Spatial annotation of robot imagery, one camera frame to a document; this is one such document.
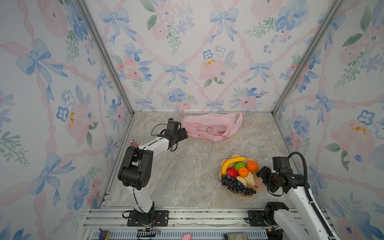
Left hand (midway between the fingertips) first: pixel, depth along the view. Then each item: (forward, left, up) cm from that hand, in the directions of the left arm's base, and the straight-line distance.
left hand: (183, 132), depth 97 cm
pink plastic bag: (+11, -20, -7) cm, 24 cm away
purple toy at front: (-54, +33, -4) cm, 64 cm away
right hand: (-28, -42, -2) cm, 51 cm away
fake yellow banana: (-20, -26, -2) cm, 33 cm away
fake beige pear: (-29, -38, -4) cm, 48 cm away
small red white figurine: (-6, +33, -5) cm, 33 cm away
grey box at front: (-55, -26, -5) cm, 61 cm away
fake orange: (-23, -40, -1) cm, 46 cm away
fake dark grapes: (-34, -28, +1) cm, 44 cm away
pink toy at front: (-55, -4, -8) cm, 55 cm away
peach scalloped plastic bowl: (-32, -41, -2) cm, 52 cm away
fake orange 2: (-27, -33, 0) cm, 43 cm away
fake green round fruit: (-21, -33, -2) cm, 39 cm away
